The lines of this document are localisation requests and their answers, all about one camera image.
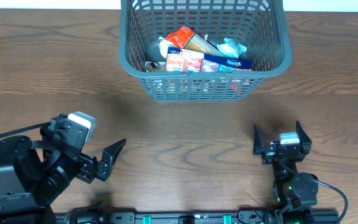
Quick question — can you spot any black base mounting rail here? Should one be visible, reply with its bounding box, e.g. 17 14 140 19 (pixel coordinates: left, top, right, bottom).
55 208 339 224

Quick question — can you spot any grey plastic mesh basket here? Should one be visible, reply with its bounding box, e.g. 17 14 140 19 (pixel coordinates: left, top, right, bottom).
119 0 291 102

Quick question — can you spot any orange yellow snack package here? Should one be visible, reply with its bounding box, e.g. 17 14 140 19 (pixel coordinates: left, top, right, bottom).
165 25 245 94

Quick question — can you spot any brown white snack pouch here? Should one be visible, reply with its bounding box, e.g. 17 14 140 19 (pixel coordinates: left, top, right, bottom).
145 61 166 72
157 33 209 60

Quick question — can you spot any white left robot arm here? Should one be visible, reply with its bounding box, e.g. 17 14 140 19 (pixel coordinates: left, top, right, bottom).
0 111 126 223

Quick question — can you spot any multicolour tissue pack bundle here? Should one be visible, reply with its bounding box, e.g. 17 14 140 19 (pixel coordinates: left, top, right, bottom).
165 47 253 73

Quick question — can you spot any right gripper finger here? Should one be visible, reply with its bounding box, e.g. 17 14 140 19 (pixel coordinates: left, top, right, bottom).
252 125 266 155
296 121 312 154

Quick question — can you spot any white wet wipes pack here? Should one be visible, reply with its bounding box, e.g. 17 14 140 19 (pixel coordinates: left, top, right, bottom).
217 38 247 58

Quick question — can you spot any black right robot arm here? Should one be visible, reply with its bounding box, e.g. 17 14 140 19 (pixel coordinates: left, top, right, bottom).
252 121 318 223

